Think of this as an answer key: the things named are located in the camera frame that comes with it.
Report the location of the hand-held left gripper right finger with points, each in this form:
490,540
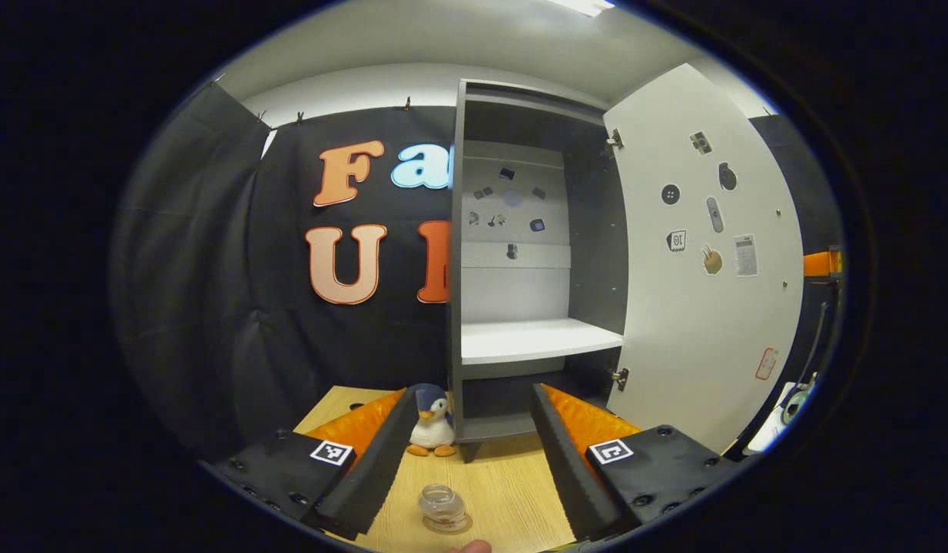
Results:
562,461

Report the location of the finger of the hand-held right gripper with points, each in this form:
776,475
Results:
816,263

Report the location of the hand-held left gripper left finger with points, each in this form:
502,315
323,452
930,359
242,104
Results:
382,453

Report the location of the clear glass bottle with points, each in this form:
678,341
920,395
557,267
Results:
442,503

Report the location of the beige cabinet door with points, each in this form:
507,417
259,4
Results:
704,353

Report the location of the metal door hinge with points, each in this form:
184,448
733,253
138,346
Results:
620,379
615,140

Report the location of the white cabinet shelf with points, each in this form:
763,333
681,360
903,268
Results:
535,339

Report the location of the penguin plush toy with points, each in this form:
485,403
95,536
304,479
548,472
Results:
434,426

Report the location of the white flat object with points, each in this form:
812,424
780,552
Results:
770,434

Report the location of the black backdrop cloth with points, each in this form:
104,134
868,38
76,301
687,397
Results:
213,307

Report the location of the long ceiling light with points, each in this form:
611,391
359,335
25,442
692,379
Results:
581,6

